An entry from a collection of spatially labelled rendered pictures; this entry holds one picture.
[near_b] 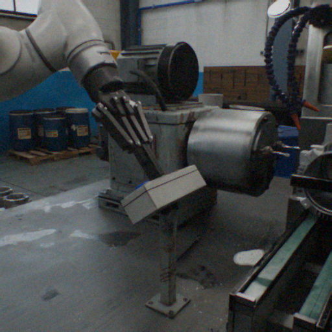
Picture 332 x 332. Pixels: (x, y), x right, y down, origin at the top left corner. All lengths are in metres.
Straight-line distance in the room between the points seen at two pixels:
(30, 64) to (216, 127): 0.52
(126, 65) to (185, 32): 6.28
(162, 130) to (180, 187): 0.42
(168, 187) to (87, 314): 0.31
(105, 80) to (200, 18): 6.58
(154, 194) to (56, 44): 0.36
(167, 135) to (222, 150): 0.18
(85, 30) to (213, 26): 6.37
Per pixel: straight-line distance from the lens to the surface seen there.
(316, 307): 0.63
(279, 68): 6.10
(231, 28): 6.88
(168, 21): 7.68
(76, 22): 0.76
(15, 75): 0.76
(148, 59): 1.16
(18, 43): 0.75
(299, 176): 0.91
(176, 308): 0.77
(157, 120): 1.05
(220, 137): 0.98
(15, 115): 5.78
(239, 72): 6.49
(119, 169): 1.17
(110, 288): 0.84
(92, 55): 0.72
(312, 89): 1.23
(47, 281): 0.90
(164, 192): 0.62
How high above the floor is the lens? 1.26
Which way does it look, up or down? 15 degrees down
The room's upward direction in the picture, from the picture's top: straight up
